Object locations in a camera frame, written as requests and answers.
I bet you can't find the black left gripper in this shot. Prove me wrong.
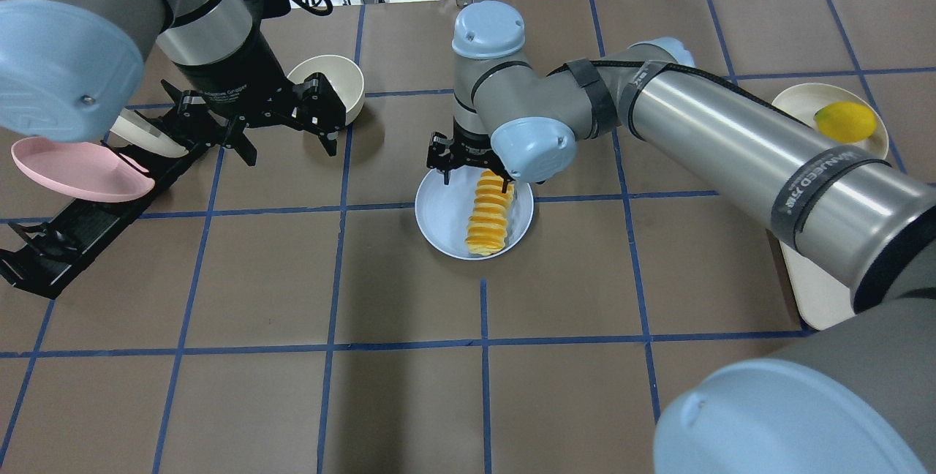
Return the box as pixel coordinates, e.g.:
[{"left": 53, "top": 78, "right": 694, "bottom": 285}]
[{"left": 161, "top": 69, "right": 347, "bottom": 167}]

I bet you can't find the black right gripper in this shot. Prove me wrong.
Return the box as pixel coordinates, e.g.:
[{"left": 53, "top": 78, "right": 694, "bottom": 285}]
[{"left": 427, "top": 123, "right": 514, "bottom": 194}]

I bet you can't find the yellow bread piece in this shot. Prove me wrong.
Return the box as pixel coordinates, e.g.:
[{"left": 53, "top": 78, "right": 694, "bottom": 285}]
[{"left": 464, "top": 170, "right": 515, "bottom": 257}]

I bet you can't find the blue plate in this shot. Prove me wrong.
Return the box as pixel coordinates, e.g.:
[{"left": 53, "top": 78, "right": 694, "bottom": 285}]
[{"left": 415, "top": 167, "right": 534, "bottom": 260}]

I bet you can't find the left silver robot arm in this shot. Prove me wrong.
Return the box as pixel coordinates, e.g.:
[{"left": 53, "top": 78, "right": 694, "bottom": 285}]
[{"left": 2, "top": 0, "right": 347, "bottom": 166}]

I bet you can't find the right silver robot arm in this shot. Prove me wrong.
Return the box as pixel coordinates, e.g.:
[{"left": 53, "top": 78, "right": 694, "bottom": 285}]
[{"left": 317, "top": 0, "right": 934, "bottom": 473}]

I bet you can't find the pink plate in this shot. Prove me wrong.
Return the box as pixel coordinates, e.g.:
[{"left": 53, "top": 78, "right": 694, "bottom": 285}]
[{"left": 10, "top": 136, "right": 155, "bottom": 203}]

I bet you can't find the black plate rack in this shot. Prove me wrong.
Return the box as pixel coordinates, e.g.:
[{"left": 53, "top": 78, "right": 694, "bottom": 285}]
[{"left": 1, "top": 115, "right": 213, "bottom": 298}]

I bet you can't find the cream plate with lemon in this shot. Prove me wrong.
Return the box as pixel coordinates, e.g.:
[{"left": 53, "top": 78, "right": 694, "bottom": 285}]
[{"left": 772, "top": 82, "right": 889, "bottom": 159}]

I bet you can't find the cream ceramic bowl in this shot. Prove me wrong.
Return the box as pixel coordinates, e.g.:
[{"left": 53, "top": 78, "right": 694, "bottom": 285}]
[{"left": 287, "top": 55, "right": 365, "bottom": 127}]

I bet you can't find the cream rectangular tray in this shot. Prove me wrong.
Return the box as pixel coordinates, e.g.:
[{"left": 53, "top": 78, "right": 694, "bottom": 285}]
[{"left": 778, "top": 243, "right": 856, "bottom": 331}]

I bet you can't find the yellow lemon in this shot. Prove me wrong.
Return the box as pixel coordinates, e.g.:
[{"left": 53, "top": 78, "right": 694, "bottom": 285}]
[{"left": 813, "top": 102, "right": 878, "bottom": 144}]

